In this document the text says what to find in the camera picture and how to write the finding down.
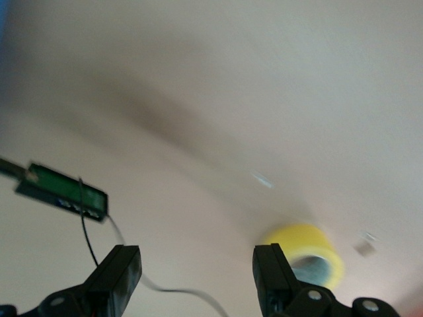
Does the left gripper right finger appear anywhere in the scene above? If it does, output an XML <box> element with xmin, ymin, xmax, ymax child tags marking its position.
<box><xmin>252</xmin><ymin>242</ymin><xmax>335</xmax><ymax>317</ymax></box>

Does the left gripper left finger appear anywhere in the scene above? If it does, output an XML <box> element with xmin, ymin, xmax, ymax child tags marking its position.
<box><xmin>36</xmin><ymin>244</ymin><xmax>143</xmax><ymax>317</ymax></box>

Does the yellow tape roll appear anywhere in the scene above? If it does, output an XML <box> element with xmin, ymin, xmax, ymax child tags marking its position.
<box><xmin>260</xmin><ymin>223</ymin><xmax>346</xmax><ymax>288</ymax></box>

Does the green circuit board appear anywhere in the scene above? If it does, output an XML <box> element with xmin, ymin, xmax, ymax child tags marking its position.
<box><xmin>13</xmin><ymin>160</ymin><xmax>110</xmax><ymax>226</ymax></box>

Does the thin black wire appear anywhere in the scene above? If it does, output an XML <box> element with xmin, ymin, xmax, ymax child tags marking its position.
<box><xmin>78</xmin><ymin>177</ymin><xmax>99</xmax><ymax>267</ymax></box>

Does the grey thin cable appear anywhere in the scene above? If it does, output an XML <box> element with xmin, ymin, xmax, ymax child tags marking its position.
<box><xmin>107</xmin><ymin>214</ymin><xmax>229</xmax><ymax>317</ymax></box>

